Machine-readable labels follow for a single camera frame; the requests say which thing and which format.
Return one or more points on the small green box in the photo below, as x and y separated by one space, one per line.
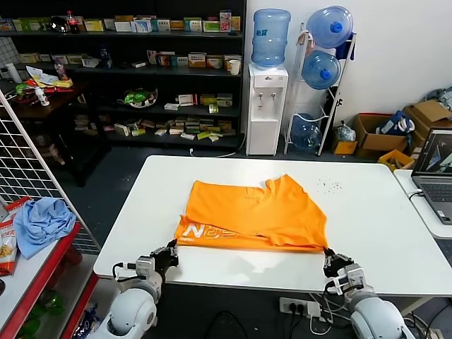
213 108

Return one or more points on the dark blue rag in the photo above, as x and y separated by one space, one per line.
344 49

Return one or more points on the white box red print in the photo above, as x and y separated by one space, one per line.
214 62

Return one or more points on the white metal jug rack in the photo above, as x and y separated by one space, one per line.
326 129

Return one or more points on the blue water jug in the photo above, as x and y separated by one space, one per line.
326 26
319 70
306 134
270 39

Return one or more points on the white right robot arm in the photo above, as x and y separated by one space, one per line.
378 314

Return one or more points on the grey laptop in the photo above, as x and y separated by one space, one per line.
434 190

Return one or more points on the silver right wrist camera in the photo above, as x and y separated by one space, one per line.
351 279

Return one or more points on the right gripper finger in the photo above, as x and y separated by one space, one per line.
333 255
327 254

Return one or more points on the cola bottle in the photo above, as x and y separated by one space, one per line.
73 24

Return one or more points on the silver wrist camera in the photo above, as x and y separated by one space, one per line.
351 279
145 267

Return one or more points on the beige rag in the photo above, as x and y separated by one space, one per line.
307 42

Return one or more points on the shiny dark round bowl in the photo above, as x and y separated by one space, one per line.
59 24

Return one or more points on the closed cardboard box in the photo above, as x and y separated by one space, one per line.
431 113

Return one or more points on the orange t-shirt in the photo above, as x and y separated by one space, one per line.
261 215

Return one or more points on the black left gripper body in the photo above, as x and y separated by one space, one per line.
166 259

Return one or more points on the black rounded object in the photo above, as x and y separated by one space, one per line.
226 326

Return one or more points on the green plastic bottle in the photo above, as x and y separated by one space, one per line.
53 305

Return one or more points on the bowl with green bags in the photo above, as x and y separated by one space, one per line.
137 98

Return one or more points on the white water dispenser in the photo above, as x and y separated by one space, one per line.
263 123

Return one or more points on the white thermos bottle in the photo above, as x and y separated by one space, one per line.
13 73

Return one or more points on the tall pink box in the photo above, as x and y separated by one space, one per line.
226 21

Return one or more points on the blue white packet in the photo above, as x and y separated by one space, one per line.
88 321

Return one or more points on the flat white box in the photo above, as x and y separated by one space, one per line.
171 106

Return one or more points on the black shelving unit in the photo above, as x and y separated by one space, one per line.
159 72

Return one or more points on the purple drink bottle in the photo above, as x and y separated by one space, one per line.
61 70

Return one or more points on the blue denim cloth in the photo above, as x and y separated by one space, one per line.
441 95

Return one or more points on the small yellow box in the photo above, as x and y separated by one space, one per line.
344 148

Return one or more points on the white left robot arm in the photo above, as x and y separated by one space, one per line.
130 310

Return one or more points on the large white table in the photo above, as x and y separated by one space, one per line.
353 229

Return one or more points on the white blue medicine box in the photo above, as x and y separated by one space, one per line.
141 26

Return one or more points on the yellow plastic bin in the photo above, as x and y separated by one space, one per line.
390 157

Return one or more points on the white paper cup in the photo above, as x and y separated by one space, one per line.
234 68

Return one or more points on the open white box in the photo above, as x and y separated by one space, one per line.
90 62

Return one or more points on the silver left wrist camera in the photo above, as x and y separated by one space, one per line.
145 267

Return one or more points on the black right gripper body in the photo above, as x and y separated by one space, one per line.
335 265

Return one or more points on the orange white snack bag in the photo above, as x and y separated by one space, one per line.
7 250

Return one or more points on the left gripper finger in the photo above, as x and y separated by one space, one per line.
175 247
170 247

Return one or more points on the dark wooden table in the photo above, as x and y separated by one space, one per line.
53 106

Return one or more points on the dark blue bottle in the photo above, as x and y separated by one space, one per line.
105 58

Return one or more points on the white power strip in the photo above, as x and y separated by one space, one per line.
293 305

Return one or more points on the blue bag white rolls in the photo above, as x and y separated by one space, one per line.
392 123

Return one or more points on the small white side table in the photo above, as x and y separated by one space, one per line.
402 180

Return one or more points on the green yellow medicine box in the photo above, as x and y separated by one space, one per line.
208 99

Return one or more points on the clear plastic bag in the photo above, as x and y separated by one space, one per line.
345 132

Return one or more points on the yellow orange medicine box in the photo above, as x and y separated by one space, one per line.
197 60

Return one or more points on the yellow snack packet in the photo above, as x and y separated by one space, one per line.
61 83

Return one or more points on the open cardboard box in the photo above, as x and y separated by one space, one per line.
381 143

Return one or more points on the scattered dark crumbs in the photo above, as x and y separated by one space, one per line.
330 185

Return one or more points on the light blue crumpled cloth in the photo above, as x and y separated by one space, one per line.
42 219

